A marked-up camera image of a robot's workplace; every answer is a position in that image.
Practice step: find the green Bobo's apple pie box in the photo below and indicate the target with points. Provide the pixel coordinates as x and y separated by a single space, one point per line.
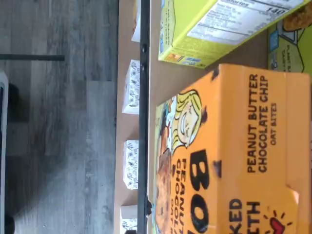
292 53
195 41

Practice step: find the black metal shelving unit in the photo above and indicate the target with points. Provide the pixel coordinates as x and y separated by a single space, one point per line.
143 122

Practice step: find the white grey-edged platform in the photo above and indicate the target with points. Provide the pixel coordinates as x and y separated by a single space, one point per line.
3 146

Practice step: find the white organic pantry box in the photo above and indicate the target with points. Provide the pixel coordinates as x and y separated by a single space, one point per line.
131 165
129 217
131 87

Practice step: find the orange Bobo's oat bites box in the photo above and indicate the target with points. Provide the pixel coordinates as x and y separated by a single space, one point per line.
231 146

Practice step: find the white box with yellow label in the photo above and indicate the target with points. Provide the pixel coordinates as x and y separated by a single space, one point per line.
136 14

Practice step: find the black metal bar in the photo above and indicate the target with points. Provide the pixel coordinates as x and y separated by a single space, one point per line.
31 57

